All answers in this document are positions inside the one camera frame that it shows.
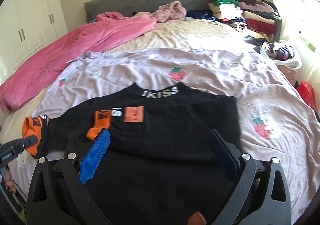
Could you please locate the black sweater with orange patches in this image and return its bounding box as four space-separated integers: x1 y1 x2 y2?
22 83 240 224

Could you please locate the white bag of clothes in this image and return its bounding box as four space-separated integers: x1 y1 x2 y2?
259 42 302 70

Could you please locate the stack of folded clothes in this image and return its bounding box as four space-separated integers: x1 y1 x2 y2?
208 0 282 45

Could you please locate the person's left hand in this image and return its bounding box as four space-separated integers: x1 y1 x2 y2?
1 166 16 194

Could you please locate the person's right hand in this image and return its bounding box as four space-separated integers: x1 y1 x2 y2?
187 211 207 225

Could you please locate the lilac strawberry print quilt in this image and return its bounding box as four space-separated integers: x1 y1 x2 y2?
1 49 319 222

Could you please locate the pink blanket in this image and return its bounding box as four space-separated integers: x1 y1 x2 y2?
1 12 157 113

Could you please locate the red plastic bag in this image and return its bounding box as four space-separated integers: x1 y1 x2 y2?
295 82 317 111

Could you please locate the beige bed sheet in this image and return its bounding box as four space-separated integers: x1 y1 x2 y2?
1 19 253 143

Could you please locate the cream wardrobe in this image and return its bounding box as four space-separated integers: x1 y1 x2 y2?
1 0 68 83

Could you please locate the dark blue garment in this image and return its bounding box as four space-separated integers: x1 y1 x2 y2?
186 10 216 22

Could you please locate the pink fluffy garment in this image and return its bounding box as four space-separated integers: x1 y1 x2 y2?
152 1 187 23

